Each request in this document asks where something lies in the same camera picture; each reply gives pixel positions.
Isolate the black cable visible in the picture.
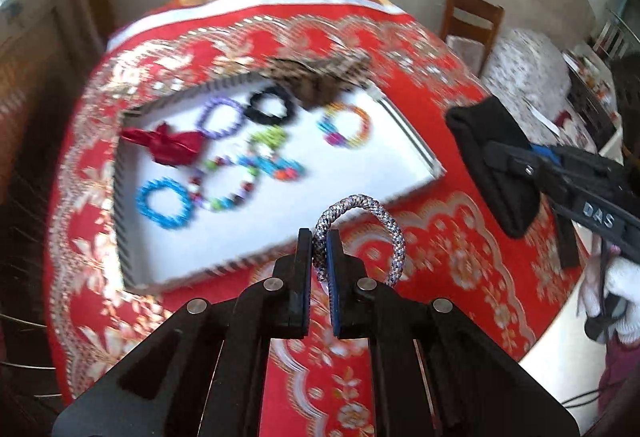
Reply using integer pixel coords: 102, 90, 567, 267
559, 379, 618, 410

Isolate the cluttered side table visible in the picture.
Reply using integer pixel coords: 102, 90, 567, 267
565, 47, 632, 145

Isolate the brown fluffy scrunchie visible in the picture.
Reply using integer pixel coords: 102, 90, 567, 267
267, 56, 373, 112

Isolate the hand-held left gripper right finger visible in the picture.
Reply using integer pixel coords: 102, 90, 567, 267
325, 228, 581, 437

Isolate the blue bead bracelet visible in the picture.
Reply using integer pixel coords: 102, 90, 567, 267
136, 178, 195, 231

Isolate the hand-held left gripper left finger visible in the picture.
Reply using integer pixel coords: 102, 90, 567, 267
52, 227, 315, 437

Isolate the black scrunchie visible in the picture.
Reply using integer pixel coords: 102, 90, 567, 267
247, 86, 297, 124

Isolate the table with white floral cloth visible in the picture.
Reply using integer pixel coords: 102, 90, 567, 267
480, 28, 573, 128

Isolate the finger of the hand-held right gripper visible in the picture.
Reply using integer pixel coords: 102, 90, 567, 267
531, 144, 566, 168
485, 141, 568, 200

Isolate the red gold floral tablecloth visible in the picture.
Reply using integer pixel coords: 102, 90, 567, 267
42, 0, 591, 437

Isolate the orange multicolour crystal bracelet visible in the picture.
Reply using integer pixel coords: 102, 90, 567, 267
318, 103, 372, 149

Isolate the red bow hair clip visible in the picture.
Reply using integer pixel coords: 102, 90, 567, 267
121, 123, 207, 166

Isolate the silver braided hair tie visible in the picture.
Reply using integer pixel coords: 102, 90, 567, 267
312, 195, 407, 289

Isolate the purple bead bracelet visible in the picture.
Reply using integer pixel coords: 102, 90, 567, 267
198, 96, 247, 138

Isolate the large multicolour bead bracelet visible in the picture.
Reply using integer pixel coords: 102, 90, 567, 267
189, 154, 258, 214

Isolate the wooden chair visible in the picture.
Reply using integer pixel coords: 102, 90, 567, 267
439, 0, 506, 74

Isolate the white shallow tray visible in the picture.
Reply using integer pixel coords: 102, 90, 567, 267
112, 67, 447, 294

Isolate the person's purple clothing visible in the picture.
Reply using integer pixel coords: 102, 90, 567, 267
595, 342, 640, 418

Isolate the small green multicolour bead bracelet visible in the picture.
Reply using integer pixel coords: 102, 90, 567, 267
251, 126, 288, 152

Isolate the person's right hand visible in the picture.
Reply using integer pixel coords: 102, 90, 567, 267
580, 253, 640, 345

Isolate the black velvet pouch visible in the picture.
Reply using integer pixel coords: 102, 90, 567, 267
445, 95, 543, 239

